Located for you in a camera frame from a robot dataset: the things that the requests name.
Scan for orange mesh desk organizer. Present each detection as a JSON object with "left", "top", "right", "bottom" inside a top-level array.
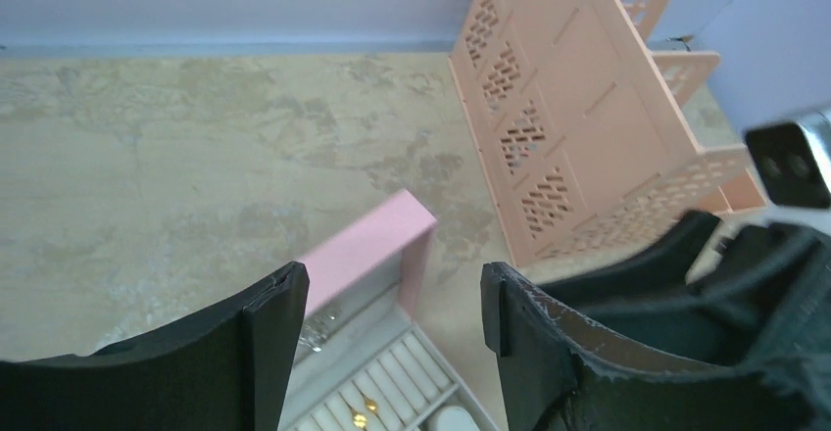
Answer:
[{"left": 449, "top": 0, "right": 766, "bottom": 266}]

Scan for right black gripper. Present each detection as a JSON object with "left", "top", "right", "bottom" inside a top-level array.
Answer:
[{"left": 540, "top": 210, "right": 830, "bottom": 430}]

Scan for silver crystal jewelry pile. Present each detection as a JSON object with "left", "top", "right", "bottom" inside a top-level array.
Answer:
[{"left": 298, "top": 308, "right": 341, "bottom": 353}]

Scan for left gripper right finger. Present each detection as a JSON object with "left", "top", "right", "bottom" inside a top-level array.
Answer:
[{"left": 480, "top": 262, "right": 818, "bottom": 430}]

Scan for white oval box insert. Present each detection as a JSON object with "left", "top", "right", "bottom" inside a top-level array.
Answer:
[{"left": 424, "top": 405, "right": 480, "bottom": 431}]

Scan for pink jewelry box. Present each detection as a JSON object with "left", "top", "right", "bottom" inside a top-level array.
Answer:
[{"left": 280, "top": 190, "right": 495, "bottom": 430}]

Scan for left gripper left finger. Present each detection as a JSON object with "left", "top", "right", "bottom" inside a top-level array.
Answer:
[{"left": 1, "top": 262, "right": 310, "bottom": 430}]

